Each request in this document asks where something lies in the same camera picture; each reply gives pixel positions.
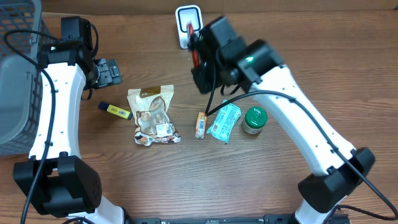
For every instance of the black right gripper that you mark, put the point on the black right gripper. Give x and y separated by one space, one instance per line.
199 79

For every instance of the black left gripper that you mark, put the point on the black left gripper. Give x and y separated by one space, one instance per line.
107 73

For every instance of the red white snack bar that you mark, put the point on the red white snack bar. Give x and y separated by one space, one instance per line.
191 45

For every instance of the teal white tissue pack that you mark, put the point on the teal white tissue pack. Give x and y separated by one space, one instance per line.
224 122

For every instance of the yellow glue stick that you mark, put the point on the yellow glue stick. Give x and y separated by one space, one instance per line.
115 110

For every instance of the orange snack packet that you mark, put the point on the orange snack packet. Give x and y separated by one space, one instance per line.
200 125

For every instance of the grey plastic mesh basket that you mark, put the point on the grey plastic mesh basket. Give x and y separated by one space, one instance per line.
21 84

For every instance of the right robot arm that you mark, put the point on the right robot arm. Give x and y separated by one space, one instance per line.
336 166

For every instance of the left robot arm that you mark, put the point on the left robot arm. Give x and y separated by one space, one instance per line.
55 180

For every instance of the white barcode scanner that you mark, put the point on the white barcode scanner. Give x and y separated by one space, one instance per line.
184 15

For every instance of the grey tape roll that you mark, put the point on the grey tape roll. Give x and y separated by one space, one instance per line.
254 120

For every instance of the brown white snack pouch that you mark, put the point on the brown white snack pouch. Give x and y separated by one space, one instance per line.
149 107

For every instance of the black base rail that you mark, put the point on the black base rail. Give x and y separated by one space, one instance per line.
266 219

